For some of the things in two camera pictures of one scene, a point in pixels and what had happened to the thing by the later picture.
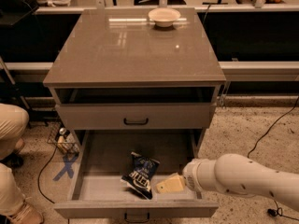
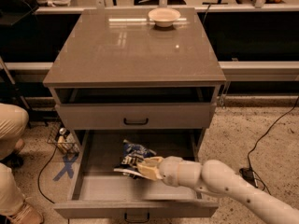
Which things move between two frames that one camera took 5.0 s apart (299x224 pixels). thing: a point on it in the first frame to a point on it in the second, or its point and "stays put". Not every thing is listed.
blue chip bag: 140,175 to 133,154
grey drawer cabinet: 135,91 stays put
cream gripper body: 191,178 to 170,171
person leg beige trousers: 14,120 stays put
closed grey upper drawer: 135,115 stays put
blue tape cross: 67,167 stays put
